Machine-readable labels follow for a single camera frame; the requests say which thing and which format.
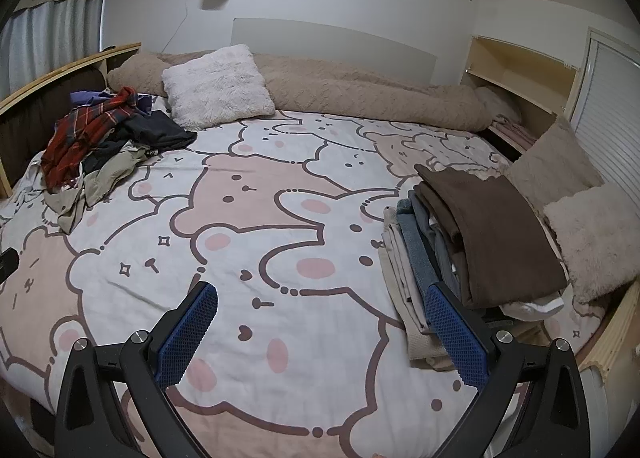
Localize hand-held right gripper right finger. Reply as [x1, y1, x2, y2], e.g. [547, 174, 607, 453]
[422, 282, 588, 458]

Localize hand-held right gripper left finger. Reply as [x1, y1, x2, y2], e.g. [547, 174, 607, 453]
[52, 280, 221, 458]

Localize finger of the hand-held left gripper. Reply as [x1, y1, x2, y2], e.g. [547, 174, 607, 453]
[0, 248, 20, 285]

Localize purple garment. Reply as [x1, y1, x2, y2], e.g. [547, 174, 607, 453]
[69, 90, 153, 119]

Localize beige folded pants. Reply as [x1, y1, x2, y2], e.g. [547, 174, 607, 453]
[381, 207, 466, 371]

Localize white folded garment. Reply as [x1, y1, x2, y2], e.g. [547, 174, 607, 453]
[500, 290, 566, 323]

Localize white crumpled garment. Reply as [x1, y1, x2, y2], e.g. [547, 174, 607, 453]
[0, 153, 56, 226]

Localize grey folded garment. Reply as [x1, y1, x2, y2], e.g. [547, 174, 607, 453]
[410, 188, 466, 293]

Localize folded blue jeans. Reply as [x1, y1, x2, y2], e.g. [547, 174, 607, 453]
[395, 198, 451, 309]

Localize brown folded garment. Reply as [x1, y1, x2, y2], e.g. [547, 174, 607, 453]
[414, 165, 571, 309]

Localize khaki garment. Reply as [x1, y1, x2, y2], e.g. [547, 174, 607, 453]
[45, 145, 161, 233]

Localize red plaid scarf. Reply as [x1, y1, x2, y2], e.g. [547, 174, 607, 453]
[41, 86, 138, 191]

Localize cream fluffy pillow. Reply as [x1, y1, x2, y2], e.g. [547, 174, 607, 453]
[542, 183, 640, 303]

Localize taupe plush pillow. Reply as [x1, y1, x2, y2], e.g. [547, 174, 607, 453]
[502, 112, 606, 223]

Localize dark grey garment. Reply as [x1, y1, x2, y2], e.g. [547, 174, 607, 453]
[82, 110, 198, 173]

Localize bear printed bed sheet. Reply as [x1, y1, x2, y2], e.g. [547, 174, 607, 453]
[0, 96, 608, 444]

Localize folded pink cloth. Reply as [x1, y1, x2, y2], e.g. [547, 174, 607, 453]
[490, 112, 538, 149]

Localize beige pillow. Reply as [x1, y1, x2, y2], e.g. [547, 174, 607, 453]
[475, 86, 523, 126]

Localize white curtain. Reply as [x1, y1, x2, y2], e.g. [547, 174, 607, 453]
[0, 0, 106, 98]

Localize white fluffy pillow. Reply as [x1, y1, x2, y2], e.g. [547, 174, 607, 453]
[161, 44, 276, 131]

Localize beige quilted duvet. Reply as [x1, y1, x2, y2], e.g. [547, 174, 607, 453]
[107, 52, 523, 133]

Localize white louvered door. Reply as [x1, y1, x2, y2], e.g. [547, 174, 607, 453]
[570, 28, 640, 189]

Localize wooden slatted rail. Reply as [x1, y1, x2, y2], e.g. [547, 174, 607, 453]
[580, 283, 640, 389]

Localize wooden bedside frame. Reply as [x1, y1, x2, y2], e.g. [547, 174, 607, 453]
[0, 42, 143, 199]

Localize cream wall shelf niche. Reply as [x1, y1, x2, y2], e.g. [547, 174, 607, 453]
[460, 35, 581, 161]

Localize white cable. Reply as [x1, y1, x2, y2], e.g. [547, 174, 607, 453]
[162, 0, 206, 53]

